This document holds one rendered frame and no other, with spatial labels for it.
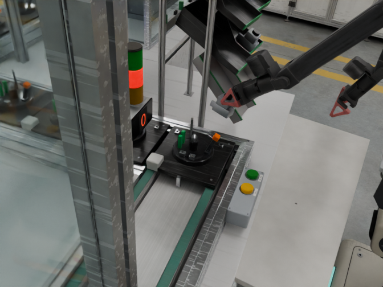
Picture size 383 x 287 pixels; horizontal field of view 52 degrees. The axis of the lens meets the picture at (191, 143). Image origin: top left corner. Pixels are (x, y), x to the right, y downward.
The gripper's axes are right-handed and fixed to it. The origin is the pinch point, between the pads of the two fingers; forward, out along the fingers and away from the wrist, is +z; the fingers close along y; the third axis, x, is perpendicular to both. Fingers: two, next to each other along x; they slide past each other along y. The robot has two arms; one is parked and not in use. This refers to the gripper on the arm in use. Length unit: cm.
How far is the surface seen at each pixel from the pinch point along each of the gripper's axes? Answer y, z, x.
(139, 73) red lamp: 38.1, -5.5, -17.0
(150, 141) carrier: 15.8, 25.9, 2.2
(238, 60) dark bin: -13.8, -2.2, -10.5
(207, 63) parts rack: -2.5, 2.8, -14.0
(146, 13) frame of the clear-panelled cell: -54, 61, -55
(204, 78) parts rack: -3.9, 7.4, -9.6
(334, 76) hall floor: -285, 66, 38
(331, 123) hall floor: -204, 54, 65
